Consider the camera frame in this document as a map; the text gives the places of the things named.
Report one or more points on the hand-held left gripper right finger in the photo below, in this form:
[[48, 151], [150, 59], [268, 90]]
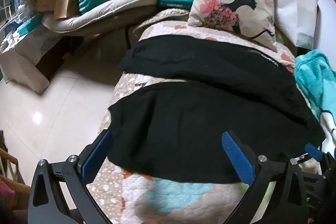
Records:
[[237, 158]]

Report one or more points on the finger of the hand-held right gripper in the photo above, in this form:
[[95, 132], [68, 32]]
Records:
[[313, 150]]

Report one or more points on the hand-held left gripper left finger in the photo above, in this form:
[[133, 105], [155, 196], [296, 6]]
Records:
[[96, 156]]

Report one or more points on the black pants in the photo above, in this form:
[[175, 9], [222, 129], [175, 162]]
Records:
[[183, 121]]

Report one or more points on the teal fleece blanket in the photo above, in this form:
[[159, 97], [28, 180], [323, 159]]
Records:
[[315, 77]]

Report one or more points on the wooden chair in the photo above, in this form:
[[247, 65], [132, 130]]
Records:
[[11, 182]]

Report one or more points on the white storage box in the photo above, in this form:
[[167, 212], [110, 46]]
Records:
[[23, 66]]

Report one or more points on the beige padded cushion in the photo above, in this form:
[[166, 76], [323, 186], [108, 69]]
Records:
[[105, 11]]

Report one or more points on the quilted heart-pattern blanket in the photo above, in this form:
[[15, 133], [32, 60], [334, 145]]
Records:
[[168, 28]]

